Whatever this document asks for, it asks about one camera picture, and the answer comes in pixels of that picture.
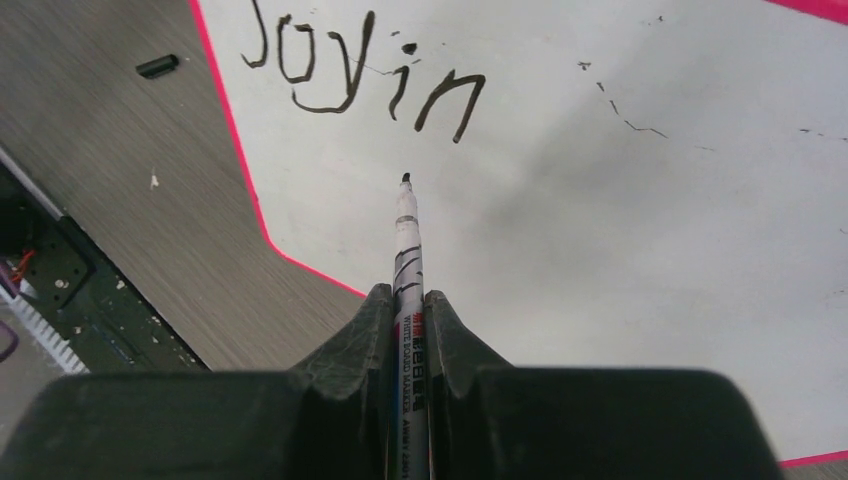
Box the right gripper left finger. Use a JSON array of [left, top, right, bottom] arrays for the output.
[[1, 284, 392, 479]]

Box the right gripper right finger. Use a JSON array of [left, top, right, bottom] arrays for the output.
[[424, 290, 782, 479]]

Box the whiteboard marker pen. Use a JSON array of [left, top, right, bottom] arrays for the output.
[[386, 173, 430, 479]]

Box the pink framed whiteboard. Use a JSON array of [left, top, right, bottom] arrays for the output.
[[192, 1, 847, 461]]

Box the black marker cap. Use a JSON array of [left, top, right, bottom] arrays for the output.
[[135, 54, 180, 80]]

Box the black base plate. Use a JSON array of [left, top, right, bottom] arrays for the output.
[[1, 168, 207, 373]]

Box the slotted cable duct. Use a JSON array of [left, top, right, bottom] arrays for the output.
[[1, 287, 90, 374]]

